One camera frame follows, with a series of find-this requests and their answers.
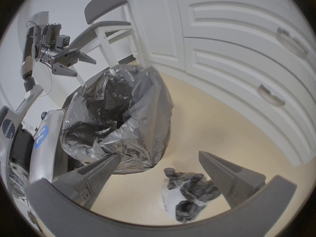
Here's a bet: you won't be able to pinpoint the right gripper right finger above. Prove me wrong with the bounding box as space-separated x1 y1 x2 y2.
199 151 266 209

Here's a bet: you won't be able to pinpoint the crumpled white paper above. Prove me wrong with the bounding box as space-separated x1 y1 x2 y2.
161 183 205 219

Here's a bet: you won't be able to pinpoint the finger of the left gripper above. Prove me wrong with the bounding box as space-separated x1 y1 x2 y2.
53 66 77 77
79 52 97 64

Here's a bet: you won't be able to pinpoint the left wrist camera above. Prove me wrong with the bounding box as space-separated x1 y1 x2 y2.
55 35 71 52

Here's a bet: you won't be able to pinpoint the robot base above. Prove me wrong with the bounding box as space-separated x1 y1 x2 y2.
0 105 67 207

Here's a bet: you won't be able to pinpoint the white wardrobe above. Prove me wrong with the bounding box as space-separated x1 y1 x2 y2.
123 0 316 167

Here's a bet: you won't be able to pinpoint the white chair grey cushions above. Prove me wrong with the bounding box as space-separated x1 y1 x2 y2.
62 0 146 88

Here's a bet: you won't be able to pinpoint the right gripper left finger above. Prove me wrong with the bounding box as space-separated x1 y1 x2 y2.
53 153 122 209

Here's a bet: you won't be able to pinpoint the black plastic bag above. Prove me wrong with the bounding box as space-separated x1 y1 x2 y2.
60 64 174 175

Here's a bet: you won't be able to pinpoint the crumpled black plastic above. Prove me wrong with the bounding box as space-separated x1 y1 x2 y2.
164 167 221 224

